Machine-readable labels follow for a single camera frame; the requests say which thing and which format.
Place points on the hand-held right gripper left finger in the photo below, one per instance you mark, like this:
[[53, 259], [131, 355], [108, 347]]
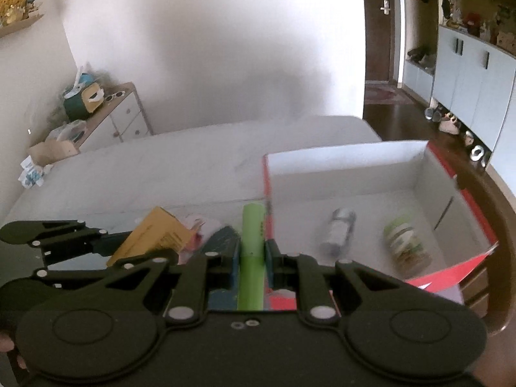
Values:
[[233, 268]]

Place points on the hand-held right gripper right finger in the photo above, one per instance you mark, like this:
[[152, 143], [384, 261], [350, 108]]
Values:
[[269, 266]]

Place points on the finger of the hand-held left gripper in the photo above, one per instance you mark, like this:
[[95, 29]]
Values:
[[40, 232], [72, 274]]

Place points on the green marker tube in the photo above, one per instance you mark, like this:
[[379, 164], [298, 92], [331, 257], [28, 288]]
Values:
[[252, 250]]

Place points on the red cardboard box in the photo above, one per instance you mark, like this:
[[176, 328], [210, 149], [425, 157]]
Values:
[[363, 181]]

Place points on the person's left hand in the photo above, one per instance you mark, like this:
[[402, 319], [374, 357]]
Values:
[[6, 342]]

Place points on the dark blue striped item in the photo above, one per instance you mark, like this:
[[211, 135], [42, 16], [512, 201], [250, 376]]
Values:
[[221, 242]]

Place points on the pink white packet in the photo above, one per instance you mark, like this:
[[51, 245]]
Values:
[[199, 229]]

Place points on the blue white packets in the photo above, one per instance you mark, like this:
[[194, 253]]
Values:
[[34, 173]]

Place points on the silver capped small bottle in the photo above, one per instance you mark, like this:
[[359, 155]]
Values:
[[338, 232]]

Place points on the small cardboard box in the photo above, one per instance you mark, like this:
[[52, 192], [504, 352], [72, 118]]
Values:
[[52, 152]]

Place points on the yellow paper packet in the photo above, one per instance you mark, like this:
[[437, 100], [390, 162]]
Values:
[[153, 232]]

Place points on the teal tissue box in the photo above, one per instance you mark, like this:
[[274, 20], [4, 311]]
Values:
[[82, 103]]

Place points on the green label jar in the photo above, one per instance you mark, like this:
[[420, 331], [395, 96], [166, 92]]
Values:
[[406, 246]]

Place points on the white drawer cabinet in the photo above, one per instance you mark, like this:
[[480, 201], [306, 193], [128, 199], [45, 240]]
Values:
[[125, 119]]

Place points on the patterned door rug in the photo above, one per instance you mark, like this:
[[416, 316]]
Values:
[[385, 94]]

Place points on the wooden chair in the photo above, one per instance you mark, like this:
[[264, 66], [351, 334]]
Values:
[[494, 225]]

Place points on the yellow woven ornament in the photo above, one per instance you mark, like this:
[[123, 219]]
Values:
[[12, 4]]

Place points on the pair of light shoes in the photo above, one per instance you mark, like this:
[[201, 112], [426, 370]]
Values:
[[449, 123]]

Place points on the brown wooden door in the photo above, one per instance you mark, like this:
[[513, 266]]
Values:
[[379, 36]]

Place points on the wooden wall shelf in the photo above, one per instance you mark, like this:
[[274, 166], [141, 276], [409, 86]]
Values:
[[20, 26]]

